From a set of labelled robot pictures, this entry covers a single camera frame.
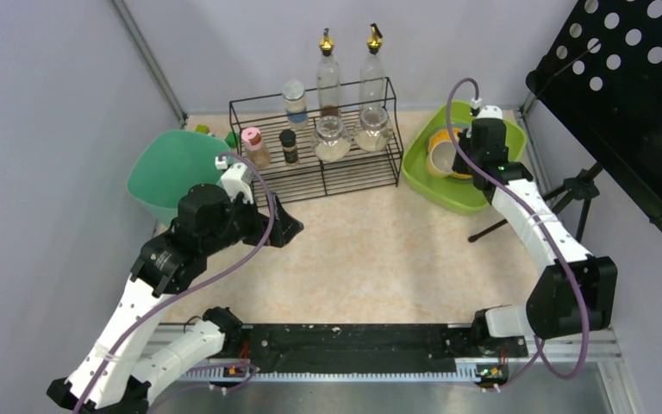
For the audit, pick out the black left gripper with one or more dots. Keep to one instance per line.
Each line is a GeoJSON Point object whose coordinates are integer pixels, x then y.
{"type": "Point", "coordinates": [265, 227]}

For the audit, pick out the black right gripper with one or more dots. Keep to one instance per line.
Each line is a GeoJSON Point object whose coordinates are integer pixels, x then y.
{"type": "Point", "coordinates": [464, 158]}

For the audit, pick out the yellow polka dot plate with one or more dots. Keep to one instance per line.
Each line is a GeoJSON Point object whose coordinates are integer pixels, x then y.
{"type": "Point", "coordinates": [459, 172]}

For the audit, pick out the yellow ceramic mug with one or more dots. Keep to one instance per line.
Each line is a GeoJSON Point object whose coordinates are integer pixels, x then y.
{"type": "Point", "coordinates": [441, 154]}

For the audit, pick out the pink lid spice jar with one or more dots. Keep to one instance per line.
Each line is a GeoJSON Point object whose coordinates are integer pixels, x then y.
{"type": "Point", "coordinates": [257, 151]}

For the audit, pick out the clear glass jar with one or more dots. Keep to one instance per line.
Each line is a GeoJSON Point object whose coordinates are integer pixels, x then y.
{"type": "Point", "coordinates": [373, 132]}
{"type": "Point", "coordinates": [332, 142]}

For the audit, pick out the black lid spice jar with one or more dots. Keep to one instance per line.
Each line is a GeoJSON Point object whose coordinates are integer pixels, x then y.
{"type": "Point", "coordinates": [288, 140]}

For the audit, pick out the oil bottle brown liquid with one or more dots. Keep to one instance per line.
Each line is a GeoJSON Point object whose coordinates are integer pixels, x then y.
{"type": "Point", "coordinates": [372, 74]}

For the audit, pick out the silver lid labelled jar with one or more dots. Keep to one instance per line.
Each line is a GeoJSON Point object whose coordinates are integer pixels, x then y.
{"type": "Point", "coordinates": [295, 105]}

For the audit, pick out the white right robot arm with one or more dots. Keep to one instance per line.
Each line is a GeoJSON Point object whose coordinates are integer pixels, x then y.
{"type": "Point", "coordinates": [575, 291]}

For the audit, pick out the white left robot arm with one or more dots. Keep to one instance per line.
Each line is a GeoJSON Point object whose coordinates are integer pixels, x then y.
{"type": "Point", "coordinates": [113, 378]}

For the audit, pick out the lime green plastic basin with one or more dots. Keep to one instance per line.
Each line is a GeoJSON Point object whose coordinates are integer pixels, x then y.
{"type": "Point", "coordinates": [460, 197]}

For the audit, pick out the green plastic waste bin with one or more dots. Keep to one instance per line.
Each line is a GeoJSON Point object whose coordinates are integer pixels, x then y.
{"type": "Point", "coordinates": [174, 162]}

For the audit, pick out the green toy block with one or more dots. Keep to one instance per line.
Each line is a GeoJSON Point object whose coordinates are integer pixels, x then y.
{"type": "Point", "coordinates": [232, 140]}

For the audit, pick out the black perforated metal panel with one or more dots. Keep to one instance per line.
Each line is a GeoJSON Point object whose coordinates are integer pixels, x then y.
{"type": "Point", "coordinates": [602, 79]}

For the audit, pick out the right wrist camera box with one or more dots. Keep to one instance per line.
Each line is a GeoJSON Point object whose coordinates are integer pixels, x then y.
{"type": "Point", "coordinates": [480, 111]}

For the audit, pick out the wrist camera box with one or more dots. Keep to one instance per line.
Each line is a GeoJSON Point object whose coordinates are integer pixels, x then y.
{"type": "Point", "coordinates": [236, 178]}
{"type": "Point", "coordinates": [480, 111]}

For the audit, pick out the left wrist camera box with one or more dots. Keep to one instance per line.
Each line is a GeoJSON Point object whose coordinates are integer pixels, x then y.
{"type": "Point", "coordinates": [236, 178]}

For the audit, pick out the black camera tripod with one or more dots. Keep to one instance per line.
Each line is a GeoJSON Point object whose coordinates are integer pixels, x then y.
{"type": "Point", "coordinates": [579, 188]}

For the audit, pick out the black wire dish rack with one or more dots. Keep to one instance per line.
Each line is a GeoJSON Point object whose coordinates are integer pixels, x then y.
{"type": "Point", "coordinates": [311, 177]}

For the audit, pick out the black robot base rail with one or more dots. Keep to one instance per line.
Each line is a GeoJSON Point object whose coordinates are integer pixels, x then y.
{"type": "Point", "coordinates": [393, 348]}

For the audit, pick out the aluminium frame post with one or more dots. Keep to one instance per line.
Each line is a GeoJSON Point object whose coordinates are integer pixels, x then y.
{"type": "Point", "coordinates": [148, 59]}

